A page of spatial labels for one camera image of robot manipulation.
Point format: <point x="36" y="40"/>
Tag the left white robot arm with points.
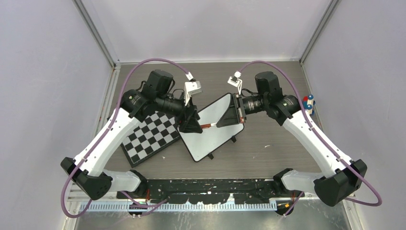
<point x="87" y="169"/>

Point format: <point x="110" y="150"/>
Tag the white whiteboard black frame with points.
<point x="202" y="145"/>

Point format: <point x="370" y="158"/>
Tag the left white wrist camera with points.
<point x="191" y="87"/>

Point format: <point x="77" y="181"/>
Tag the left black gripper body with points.
<point x="174" y="107"/>

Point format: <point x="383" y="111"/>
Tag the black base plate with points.
<point x="211" y="191"/>

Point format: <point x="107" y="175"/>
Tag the blue red toy car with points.
<point x="309" y="104"/>

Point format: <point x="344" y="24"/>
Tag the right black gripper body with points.
<point x="254" y="104"/>

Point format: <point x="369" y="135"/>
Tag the red white marker pen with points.
<point x="205" y="126"/>

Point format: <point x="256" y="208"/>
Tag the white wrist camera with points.
<point x="191" y="87"/>
<point x="236" y="81"/>

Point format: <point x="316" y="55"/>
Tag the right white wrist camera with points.
<point x="236" y="81"/>

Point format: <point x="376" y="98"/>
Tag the slotted cable duct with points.
<point x="122" y="206"/>

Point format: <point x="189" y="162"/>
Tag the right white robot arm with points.
<point x="338" y="177"/>

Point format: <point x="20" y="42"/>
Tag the black white chessboard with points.
<point x="156" y="133"/>

